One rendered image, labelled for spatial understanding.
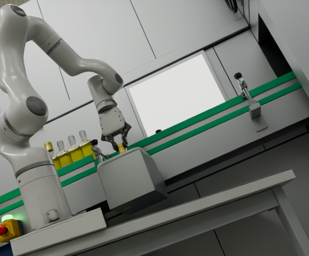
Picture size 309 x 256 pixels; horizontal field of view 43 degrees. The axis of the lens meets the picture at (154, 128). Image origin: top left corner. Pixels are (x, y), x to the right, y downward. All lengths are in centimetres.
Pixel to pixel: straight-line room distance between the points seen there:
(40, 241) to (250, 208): 67
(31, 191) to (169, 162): 64
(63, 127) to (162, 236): 101
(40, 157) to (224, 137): 75
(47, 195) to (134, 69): 102
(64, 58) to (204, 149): 67
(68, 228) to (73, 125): 99
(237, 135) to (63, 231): 82
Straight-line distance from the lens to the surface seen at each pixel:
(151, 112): 191
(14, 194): 179
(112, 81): 160
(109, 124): 159
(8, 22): 146
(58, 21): 238
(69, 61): 162
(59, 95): 216
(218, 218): 130
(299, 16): 164
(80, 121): 202
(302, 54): 157
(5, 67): 140
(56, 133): 206
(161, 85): 195
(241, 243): 177
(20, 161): 124
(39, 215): 119
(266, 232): 177
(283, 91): 170
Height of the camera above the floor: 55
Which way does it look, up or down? 21 degrees up
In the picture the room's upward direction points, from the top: 22 degrees counter-clockwise
